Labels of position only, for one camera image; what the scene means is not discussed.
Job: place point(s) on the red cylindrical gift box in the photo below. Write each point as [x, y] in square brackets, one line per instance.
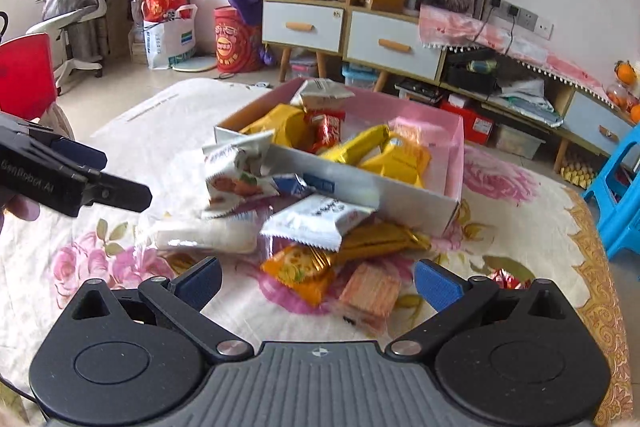
[235, 42]

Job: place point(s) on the blue and white snack packet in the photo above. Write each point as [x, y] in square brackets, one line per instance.
[300, 184]

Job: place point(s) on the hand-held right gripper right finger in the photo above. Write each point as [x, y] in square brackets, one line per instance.
[440, 284]

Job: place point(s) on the floral printed blanket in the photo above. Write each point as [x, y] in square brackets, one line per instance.
[165, 132]

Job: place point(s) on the bright yellow bar packet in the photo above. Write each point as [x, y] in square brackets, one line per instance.
[350, 146]

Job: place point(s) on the clear rice cracker packet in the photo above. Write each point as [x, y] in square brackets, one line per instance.
[200, 237]

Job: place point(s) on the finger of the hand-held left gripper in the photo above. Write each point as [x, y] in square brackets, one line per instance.
[125, 196]
[85, 157]

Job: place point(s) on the red cardboard box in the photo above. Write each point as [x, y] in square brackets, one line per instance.
[475, 124]

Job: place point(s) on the pile of loose papers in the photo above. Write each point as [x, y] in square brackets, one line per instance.
[525, 102]

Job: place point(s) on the red chair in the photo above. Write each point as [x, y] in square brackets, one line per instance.
[25, 72]

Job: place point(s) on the wall power outlet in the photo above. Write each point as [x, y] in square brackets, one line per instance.
[542, 26]

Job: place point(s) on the white snack packet grey print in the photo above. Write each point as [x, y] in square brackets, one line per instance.
[315, 219]

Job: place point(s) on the small red snack packet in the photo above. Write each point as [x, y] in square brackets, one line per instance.
[325, 129]

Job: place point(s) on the yellow biscuit packet blue print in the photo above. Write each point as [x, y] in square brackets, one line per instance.
[400, 162]

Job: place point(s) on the person's left hand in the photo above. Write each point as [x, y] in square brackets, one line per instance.
[20, 209]

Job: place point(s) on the wooden drawer cabinet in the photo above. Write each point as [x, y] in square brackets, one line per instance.
[365, 37]

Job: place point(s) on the black box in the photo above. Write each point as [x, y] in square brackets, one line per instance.
[467, 77]

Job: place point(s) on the orange snack packet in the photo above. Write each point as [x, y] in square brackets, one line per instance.
[295, 272]

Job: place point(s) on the small clear storage bin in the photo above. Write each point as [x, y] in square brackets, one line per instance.
[304, 66]

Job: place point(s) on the white office chair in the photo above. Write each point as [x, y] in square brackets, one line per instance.
[65, 2]

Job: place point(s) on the red triangular snack packet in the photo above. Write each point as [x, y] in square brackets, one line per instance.
[510, 279]

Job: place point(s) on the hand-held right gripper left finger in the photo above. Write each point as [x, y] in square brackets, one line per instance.
[200, 282]

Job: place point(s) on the glass jar of oranges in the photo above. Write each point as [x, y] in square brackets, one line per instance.
[619, 96]

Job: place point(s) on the tan golden bar packet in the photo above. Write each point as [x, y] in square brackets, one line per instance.
[380, 239]

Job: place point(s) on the red plastic bag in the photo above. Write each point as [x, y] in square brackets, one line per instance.
[162, 4]

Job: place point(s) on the white paper bag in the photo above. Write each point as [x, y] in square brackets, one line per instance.
[165, 47]

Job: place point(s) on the low wooden tv stand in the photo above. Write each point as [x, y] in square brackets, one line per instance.
[590, 112]

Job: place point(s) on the grey electronic device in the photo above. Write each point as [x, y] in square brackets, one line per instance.
[417, 91]

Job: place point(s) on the pink cardboard box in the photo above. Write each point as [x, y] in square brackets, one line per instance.
[400, 202]

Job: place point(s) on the white round disc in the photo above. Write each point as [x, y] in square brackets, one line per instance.
[192, 64]

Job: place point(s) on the orange with leaves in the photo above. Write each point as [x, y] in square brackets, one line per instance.
[625, 73]

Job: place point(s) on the white striped snack packet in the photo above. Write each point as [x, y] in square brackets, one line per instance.
[322, 94]

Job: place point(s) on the plain orange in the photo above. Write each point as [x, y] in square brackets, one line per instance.
[635, 113]

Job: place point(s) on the blue lid storage bin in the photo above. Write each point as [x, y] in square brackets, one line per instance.
[360, 77]

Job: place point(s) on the yellow egg tray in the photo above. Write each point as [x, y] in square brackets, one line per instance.
[580, 172]

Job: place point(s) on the clear wafer packet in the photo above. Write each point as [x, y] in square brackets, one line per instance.
[370, 294]

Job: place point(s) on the blue plastic stool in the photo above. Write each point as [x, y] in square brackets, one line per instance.
[620, 207]

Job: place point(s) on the pink floral cloth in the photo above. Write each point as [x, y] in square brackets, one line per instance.
[500, 37]

